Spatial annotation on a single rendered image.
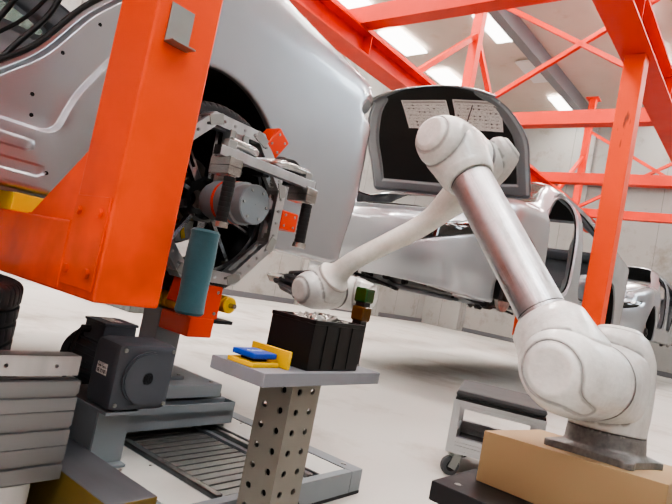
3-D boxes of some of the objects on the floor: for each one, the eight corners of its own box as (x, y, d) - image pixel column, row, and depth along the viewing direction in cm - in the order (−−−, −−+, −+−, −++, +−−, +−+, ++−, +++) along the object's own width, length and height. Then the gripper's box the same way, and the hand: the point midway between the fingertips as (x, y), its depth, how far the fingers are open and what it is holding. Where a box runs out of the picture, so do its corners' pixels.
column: (257, 541, 138) (291, 371, 141) (286, 559, 132) (321, 381, 135) (226, 551, 131) (263, 371, 133) (256, 571, 124) (294, 382, 127)
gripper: (312, 308, 182) (261, 296, 197) (335, 283, 190) (284, 273, 204) (305, 290, 178) (253, 279, 193) (328, 265, 186) (277, 257, 201)
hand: (276, 277), depth 196 cm, fingers closed
